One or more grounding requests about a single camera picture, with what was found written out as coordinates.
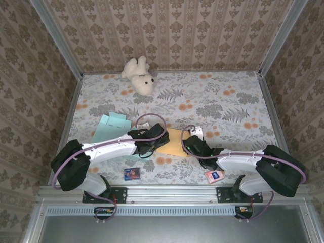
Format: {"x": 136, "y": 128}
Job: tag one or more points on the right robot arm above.
{"x": 240, "y": 162}

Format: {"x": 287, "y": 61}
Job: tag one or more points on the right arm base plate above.
{"x": 222, "y": 195}

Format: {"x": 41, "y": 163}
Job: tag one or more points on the white plush bear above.
{"x": 141, "y": 83}

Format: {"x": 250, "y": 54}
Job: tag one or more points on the red card pack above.
{"x": 215, "y": 177}

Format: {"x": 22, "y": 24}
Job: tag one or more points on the blue card pack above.
{"x": 132, "y": 174}

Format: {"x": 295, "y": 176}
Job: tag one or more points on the orange paper box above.
{"x": 172, "y": 144}

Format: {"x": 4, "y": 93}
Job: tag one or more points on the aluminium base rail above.
{"x": 172, "y": 193}

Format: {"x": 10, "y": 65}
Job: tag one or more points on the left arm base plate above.
{"x": 121, "y": 195}

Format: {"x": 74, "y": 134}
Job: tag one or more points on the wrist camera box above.
{"x": 197, "y": 132}
{"x": 145, "y": 124}

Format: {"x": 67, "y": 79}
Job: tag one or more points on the light blue paper box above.
{"x": 111, "y": 129}

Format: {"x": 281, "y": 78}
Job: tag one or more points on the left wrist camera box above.
{"x": 145, "y": 124}

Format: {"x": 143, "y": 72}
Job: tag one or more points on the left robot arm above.
{"x": 108, "y": 150}

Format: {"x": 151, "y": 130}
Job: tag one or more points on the aluminium corner post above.
{"x": 58, "y": 40}
{"x": 281, "y": 38}

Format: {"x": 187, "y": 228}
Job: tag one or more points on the grey metal panel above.
{"x": 172, "y": 230}

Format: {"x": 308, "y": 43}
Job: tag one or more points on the aluminium side rail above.
{"x": 274, "y": 119}
{"x": 69, "y": 119}

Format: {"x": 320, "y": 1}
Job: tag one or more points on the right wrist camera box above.
{"x": 197, "y": 132}

